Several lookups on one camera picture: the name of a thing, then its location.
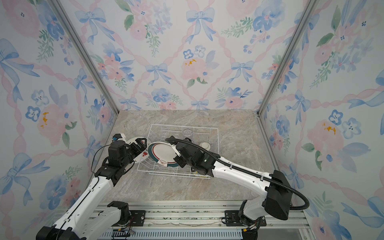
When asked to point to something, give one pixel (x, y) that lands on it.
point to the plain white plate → (164, 153)
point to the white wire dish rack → (206, 137)
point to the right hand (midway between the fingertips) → (177, 149)
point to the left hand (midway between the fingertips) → (142, 141)
